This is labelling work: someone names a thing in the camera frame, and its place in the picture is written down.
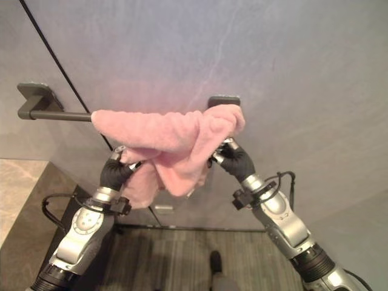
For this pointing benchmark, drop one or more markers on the robot left silver arm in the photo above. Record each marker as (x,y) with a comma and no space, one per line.
(80,230)

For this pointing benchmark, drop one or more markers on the robot right silver arm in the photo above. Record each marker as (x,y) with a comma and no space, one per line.
(291,227)

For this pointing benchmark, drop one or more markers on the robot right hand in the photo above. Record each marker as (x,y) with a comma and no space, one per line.
(238,163)

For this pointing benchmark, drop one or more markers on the robot dark foot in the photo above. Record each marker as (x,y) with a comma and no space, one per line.
(216,261)

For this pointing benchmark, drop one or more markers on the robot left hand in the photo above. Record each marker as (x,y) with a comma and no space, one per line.
(112,176)

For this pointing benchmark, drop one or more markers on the dark grey towel rail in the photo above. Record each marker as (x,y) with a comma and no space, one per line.
(39,106)

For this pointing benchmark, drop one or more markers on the small metal wall plate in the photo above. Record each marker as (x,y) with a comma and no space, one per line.
(163,208)

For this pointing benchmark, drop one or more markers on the pink terry towel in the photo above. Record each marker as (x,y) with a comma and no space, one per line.
(169,145)

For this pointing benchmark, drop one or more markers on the beige stone sink counter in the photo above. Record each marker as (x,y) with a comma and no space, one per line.
(18,194)

